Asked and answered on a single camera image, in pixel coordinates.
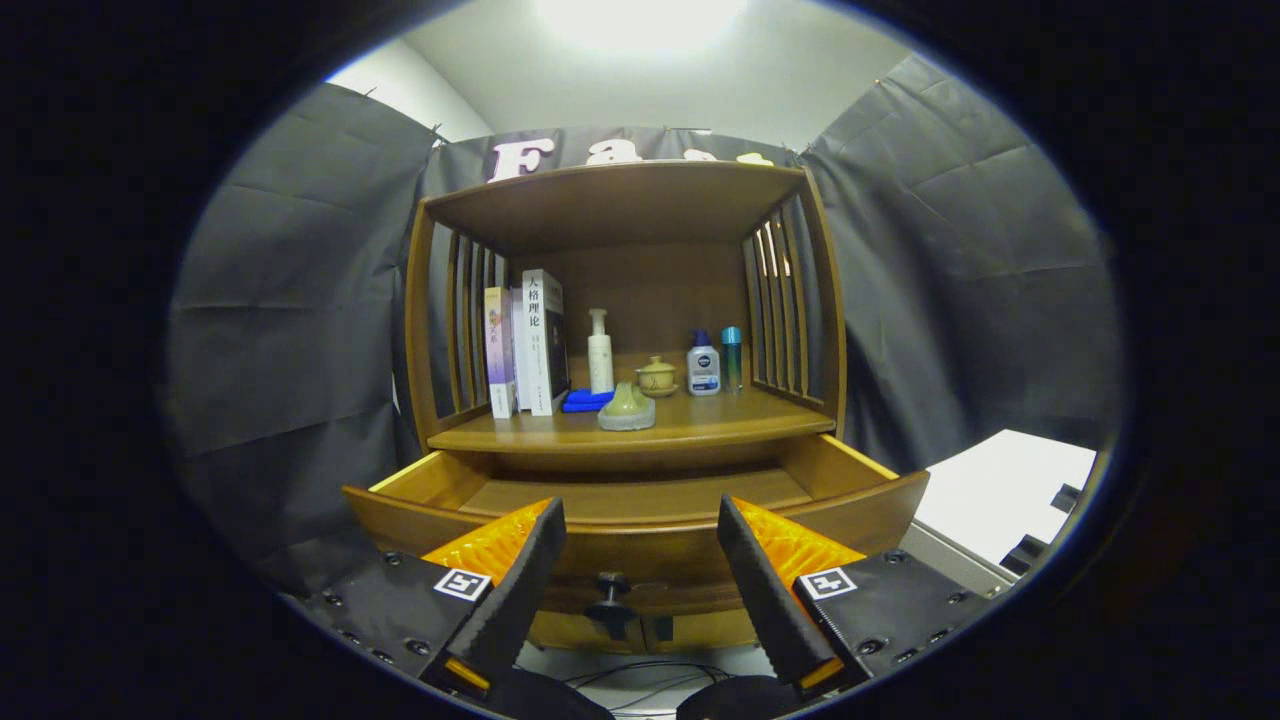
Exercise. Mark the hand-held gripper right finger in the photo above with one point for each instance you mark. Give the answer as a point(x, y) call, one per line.
point(765, 590)

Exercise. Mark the dark shoe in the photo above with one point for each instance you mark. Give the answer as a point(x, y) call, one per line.
point(550, 700)
point(740, 700)

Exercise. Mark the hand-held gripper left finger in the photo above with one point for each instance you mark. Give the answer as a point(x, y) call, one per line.
point(520, 590)

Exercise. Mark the white pump bottle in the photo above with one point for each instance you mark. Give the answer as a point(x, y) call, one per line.
point(601, 365)

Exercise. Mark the brown wooden cabinet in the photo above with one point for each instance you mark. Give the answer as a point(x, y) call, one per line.
point(650, 290)

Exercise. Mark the brown wooden countertop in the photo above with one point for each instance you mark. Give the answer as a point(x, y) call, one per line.
point(720, 415)

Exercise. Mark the wooden cabinet door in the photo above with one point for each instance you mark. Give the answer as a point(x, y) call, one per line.
point(560, 630)
point(710, 630)

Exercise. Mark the yellow lidded teacup with saucer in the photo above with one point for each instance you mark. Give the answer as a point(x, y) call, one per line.
point(657, 378)

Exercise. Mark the purple book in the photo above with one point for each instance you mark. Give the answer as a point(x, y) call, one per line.
point(498, 350)

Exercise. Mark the large ceiling light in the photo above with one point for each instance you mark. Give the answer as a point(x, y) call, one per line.
point(640, 20)

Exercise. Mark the folded blue cloth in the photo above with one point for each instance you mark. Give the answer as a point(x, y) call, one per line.
point(582, 402)

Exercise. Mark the thick white book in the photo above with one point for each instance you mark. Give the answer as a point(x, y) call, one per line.
point(540, 350)

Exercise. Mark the brown wooden drawer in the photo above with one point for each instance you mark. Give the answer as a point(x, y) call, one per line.
point(650, 500)

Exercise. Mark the thin white book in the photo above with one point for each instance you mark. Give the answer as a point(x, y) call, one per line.
point(518, 350)

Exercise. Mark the white table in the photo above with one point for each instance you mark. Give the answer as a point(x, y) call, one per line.
point(1000, 490)

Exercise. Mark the white lotion bottle blue cap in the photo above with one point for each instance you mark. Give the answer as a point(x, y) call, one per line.
point(703, 372)

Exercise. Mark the teal blue bottle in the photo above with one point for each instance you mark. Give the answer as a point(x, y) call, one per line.
point(732, 365)

